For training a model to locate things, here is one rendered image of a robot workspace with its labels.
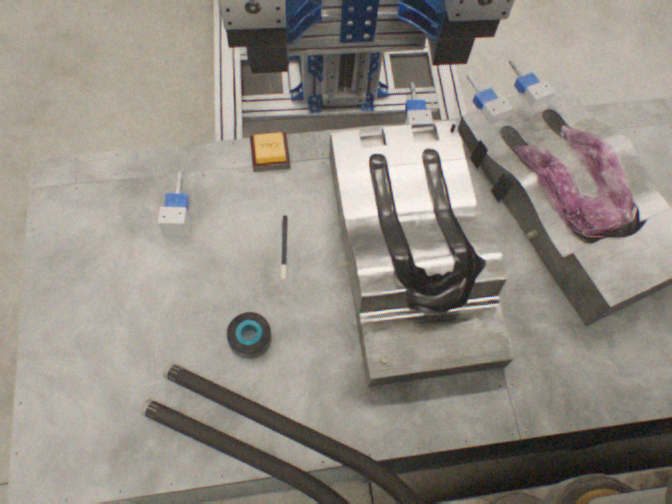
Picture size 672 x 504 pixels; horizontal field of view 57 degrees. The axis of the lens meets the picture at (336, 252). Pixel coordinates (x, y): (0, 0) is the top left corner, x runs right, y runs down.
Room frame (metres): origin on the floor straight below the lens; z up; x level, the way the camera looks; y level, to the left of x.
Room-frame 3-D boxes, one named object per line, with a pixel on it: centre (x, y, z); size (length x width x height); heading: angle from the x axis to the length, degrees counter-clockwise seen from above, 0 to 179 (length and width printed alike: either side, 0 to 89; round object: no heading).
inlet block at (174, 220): (0.60, 0.33, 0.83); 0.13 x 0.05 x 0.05; 5
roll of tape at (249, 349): (0.33, 0.14, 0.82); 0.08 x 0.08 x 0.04
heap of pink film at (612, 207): (0.70, -0.47, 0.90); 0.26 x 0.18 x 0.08; 30
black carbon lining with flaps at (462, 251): (0.55, -0.16, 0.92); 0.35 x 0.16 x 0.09; 13
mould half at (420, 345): (0.54, -0.15, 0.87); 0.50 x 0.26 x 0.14; 13
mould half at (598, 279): (0.70, -0.48, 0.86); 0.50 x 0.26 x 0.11; 30
